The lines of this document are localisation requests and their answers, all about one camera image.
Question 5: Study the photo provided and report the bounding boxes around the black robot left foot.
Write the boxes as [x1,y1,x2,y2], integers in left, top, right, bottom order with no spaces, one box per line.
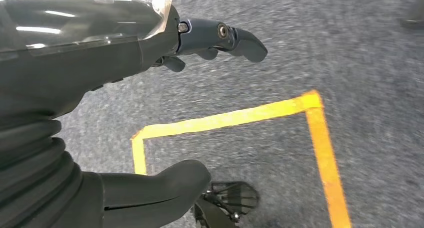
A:
[192,181,261,228]

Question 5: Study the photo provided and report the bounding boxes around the yellow floor tape square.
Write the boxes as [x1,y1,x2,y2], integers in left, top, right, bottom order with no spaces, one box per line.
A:
[130,89,354,228]

